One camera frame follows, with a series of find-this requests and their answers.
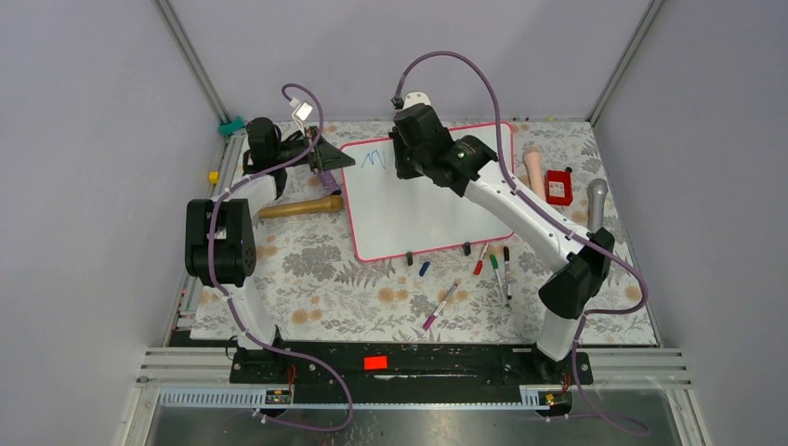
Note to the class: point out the black capped marker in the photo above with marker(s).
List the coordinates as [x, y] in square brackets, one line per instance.
[507, 281]

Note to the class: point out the red capped marker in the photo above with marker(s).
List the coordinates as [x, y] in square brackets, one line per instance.
[480, 262]

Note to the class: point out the silver grey microphone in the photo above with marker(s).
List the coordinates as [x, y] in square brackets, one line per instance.
[597, 192]

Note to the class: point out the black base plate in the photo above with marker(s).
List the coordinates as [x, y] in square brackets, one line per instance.
[331, 372]

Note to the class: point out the pink framed whiteboard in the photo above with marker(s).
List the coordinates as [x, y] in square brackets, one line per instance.
[392, 217]

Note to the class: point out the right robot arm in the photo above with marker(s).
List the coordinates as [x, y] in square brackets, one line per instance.
[578, 258]

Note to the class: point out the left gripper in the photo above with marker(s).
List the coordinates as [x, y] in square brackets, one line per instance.
[331, 158]

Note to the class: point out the peach pink microphone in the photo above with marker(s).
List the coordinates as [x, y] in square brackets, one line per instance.
[532, 159]

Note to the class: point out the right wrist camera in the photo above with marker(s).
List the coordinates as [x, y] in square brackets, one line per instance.
[409, 100]

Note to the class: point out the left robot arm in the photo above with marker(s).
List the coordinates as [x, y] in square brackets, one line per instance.
[220, 247]

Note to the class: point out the floral patterned mat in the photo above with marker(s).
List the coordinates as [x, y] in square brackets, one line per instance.
[310, 281]

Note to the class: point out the gold microphone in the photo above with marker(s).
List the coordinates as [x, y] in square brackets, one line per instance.
[327, 204]

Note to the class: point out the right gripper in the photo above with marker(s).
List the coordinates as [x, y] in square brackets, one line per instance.
[404, 171]

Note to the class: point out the blue marker cap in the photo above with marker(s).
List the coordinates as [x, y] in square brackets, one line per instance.
[424, 268]

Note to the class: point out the magenta capped marker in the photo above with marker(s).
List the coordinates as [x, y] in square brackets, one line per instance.
[442, 304]

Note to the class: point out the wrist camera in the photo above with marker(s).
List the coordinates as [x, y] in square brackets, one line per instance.
[409, 100]
[301, 111]

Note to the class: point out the small red box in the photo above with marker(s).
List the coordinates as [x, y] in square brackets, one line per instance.
[558, 187]

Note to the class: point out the red tape label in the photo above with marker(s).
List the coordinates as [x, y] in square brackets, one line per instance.
[375, 363]

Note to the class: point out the green capped marker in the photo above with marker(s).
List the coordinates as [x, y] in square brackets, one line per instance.
[499, 279]

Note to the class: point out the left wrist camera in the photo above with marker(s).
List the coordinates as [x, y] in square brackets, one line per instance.
[301, 111]

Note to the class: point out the teal corner clip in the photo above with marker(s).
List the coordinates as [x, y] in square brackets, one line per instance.
[229, 128]

